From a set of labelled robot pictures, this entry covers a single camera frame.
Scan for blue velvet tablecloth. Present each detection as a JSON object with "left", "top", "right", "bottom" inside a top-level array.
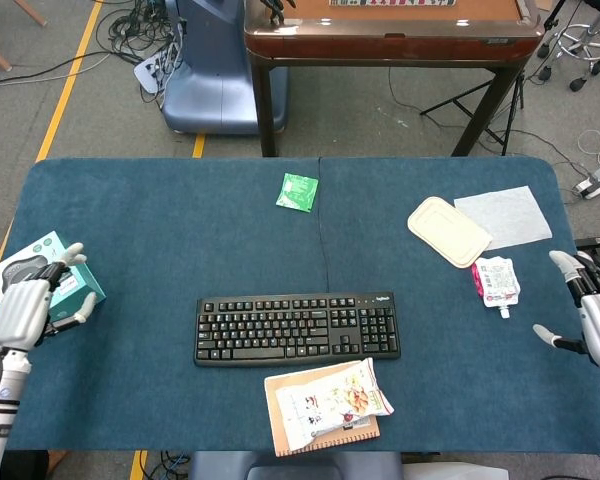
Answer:
[{"left": 0, "top": 156, "right": 600, "bottom": 455}]

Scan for teal white product box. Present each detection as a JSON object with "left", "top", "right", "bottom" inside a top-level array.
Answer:
[{"left": 0, "top": 230, "right": 107, "bottom": 324}]

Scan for white chair wooden legs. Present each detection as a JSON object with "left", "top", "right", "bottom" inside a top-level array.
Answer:
[{"left": 0, "top": 0, "right": 48, "bottom": 72}]

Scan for grey blue robot torso base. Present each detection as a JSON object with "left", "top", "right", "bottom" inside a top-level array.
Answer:
[{"left": 187, "top": 451, "right": 511, "bottom": 480}]

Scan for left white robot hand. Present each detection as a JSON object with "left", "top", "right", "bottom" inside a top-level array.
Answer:
[{"left": 0, "top": 242, "right": 98, "bottom": 351}]

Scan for rolling stool base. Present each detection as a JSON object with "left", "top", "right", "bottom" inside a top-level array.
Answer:
[{"left": 536, "top": 0, "right": 600, "bottom": 93}]

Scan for green foil packet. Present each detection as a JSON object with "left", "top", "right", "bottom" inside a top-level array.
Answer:
[{"left": 274, "top": 172, "right": 320, "bottom": 214}]

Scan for brown spiral notebook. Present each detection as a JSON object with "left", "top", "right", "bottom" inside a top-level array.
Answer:
[{"left": 263, "top": 372, "right": 382, "bottom": 459}]

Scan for black floor cable bundle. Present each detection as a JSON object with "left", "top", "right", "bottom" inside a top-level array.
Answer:
[{"left": 97, "top": 0, "right": 181, "bottom": 66}]

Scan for long black floor cable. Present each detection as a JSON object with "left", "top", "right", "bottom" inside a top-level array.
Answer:
[{"left": 0, "top": 49, "right": 114, "bottom": 90}]

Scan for white power strip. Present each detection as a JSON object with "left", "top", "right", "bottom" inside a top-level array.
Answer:
[
  {"left": 133, "top": 42, "right": 181, "bottom": 95},
  {"left": 573, "top": 164, "right": 600, "bottom": 200}
]

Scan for brown mahjong table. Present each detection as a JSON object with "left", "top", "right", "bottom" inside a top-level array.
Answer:
[{"left": 243, "top": 0, "right": 544, "bottom": 159}]

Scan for white paper sheet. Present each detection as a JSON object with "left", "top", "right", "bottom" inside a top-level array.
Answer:
[{"left": 453, "top": 185, "right": 554, "bottom": 251}]

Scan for pink white drink pouch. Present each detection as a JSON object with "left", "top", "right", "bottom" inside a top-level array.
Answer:
[{"left": 470, "top": 256, "right": 522, "bottom": 320}]

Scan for background robot hand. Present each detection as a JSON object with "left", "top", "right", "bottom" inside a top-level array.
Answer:
[{"left": 259, "top": 0, "right": 299, "bottom": 26}]

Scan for face-up mahjong tile row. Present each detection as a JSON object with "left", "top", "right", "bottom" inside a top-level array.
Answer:
[{"left": 328, "top": 0, "right": 457, "bottom": 8}]

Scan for beige pulp tray lid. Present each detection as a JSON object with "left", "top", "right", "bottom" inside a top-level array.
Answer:
[{"left": 406, "top": 196, "right": 494, "bottom": 270}]

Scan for white snack bag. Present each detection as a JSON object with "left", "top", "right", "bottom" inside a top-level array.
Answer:
[{"left": 274, "top": 356, "right": 396, "bottom": 451}]

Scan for black keyboard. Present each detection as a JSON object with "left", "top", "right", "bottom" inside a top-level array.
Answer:
[{"left": 193, "top": 291, "right": 402, "bottom": 370}]

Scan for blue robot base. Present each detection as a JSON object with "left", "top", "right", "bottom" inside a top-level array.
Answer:
[{"left": 160, "top": 0, "right": 289, "bottom": 136}]

